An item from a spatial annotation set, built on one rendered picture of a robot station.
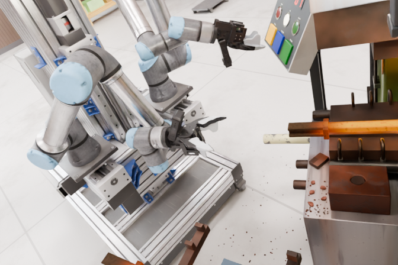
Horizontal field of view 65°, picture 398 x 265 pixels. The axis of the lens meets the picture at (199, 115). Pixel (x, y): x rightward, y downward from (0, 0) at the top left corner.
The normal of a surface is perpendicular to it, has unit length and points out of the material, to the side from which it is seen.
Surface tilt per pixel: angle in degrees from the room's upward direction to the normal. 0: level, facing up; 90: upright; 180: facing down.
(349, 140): 0
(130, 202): 90
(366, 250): 90
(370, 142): 0
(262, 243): 0
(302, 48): 90
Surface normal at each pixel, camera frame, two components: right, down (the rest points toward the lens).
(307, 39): 0.10, 0.55
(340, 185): -0.31, -0.77
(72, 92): -0.11, 0.54
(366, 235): -0.31, 0.63
